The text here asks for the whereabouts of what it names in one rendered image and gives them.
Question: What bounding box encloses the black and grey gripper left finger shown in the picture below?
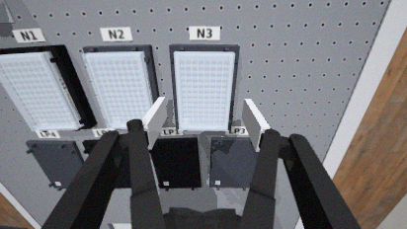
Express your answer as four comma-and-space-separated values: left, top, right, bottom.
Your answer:
41, 97, 167, 229

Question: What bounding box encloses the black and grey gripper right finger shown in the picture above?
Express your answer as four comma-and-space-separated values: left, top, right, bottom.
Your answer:
239, 99, 362, 229

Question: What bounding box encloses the white label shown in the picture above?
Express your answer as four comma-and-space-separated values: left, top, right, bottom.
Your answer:
160, 127, 184, 136
12, 29, 46, 43
100, 28, 133, 41
36, 131, 61, 138
190, 27, 220, 40
92, 128, 114, 137
225, 126, 248, 135

